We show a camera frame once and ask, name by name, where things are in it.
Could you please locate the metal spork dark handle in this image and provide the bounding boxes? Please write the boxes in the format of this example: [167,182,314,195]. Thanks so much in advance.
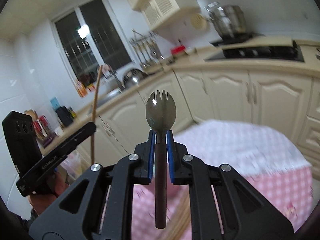
[145,90,176,229]

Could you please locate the wooden chopstick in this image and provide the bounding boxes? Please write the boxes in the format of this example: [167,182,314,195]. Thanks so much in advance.
[91,66,103,165]

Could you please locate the dark kitchen window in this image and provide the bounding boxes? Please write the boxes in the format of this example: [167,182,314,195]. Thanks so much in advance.
[54,0,132,88]

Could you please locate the black knife block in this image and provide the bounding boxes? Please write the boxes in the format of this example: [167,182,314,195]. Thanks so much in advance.
[55,106,73,127]

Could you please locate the pink checkered tablecloth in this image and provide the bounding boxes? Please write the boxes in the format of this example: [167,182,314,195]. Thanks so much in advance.
[131,119,314,240]

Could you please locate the cream lower cabinets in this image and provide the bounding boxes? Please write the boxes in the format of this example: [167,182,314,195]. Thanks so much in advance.
[79,70,312,165]

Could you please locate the cream cabinets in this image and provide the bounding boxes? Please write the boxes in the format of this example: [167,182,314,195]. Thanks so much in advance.
[79,70,312,165]
[127,0,200,31]

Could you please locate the steel wok in sink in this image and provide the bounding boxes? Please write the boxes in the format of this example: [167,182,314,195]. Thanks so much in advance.
[123,68,149,89]

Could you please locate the red container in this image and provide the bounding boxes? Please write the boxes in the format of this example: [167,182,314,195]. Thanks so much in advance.
[170,45,185,55]

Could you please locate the hanging utensil rack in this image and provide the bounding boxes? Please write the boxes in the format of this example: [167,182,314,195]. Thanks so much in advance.
[129,29,164,69]

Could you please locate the black gas stove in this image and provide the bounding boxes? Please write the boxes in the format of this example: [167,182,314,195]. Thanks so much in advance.
[204,39,305,63]

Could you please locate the steel steamer pot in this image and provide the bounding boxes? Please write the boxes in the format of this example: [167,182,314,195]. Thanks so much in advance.
[205,2,247,39]

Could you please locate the cream upper cabinets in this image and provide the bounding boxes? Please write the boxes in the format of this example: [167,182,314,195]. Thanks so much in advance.
[127,0,200,31]

